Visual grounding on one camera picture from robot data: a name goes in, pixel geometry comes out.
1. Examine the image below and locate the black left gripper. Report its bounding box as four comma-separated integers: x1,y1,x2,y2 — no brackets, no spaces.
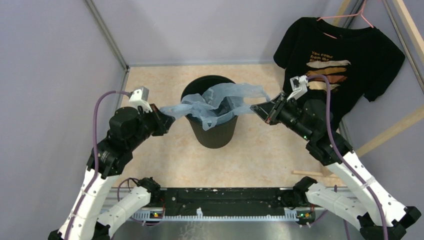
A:
128,102,177,149

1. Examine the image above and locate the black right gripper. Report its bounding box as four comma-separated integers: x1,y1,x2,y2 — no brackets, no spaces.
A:
250,92,313,141

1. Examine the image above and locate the light blue plastic trash bag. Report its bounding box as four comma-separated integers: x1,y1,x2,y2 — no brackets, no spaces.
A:
160,83,270,131

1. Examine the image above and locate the black plastic trash bin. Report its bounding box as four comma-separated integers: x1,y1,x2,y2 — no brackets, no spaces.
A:
181,75,238,149

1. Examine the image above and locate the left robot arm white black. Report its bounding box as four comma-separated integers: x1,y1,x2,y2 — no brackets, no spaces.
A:
48,104,176,240

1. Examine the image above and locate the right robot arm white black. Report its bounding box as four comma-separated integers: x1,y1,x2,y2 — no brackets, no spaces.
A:
251,93,421,240

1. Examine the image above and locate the wooden stick on floor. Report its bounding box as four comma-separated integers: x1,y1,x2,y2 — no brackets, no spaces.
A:
291,170,339,179

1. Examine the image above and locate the black printed t-shirt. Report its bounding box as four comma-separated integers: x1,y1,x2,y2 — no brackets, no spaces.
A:
273,17,406,130

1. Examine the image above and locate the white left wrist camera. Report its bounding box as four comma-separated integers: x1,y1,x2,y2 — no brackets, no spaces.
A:
129,86,153,113

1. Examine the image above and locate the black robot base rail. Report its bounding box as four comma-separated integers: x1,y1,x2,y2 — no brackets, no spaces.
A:
129,187,327,227

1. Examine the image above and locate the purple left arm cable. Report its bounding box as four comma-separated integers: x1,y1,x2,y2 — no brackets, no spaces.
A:
62,90,133,240

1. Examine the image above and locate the pink wire clothes hanger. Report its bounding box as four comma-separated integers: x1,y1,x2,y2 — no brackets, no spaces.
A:
316,0,374,28

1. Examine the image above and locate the wooden frame bar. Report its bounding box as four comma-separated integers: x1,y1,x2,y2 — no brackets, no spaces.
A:
355,105,424,157

